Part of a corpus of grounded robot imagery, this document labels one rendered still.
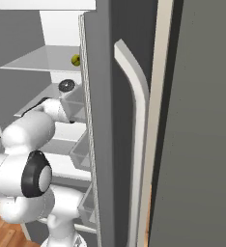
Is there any yellow-green pear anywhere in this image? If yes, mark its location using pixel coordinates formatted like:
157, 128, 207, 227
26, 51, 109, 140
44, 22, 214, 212
71, 53, 82, 68

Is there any grey fridge door bin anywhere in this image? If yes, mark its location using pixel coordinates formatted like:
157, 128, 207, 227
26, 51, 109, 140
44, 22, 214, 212
77, 183, 99, 227
60, 85, 88, 124
69, 128, 96, 172

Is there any pale grey fridge door handle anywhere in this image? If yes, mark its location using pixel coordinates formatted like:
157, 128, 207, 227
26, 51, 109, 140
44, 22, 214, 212
113, 39, 151, 247

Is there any glass fridge shelf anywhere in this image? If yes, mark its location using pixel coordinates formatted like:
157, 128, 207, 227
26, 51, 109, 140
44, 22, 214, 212
0, 44, 83, 74
13, 82, 87, 119

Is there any white fridge interior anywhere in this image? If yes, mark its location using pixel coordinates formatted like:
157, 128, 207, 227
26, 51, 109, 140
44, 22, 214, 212
0, 0, 98, 247

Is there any grey fridge door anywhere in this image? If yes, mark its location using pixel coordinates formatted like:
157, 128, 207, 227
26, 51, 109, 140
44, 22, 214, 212
77, 0, 159, 247

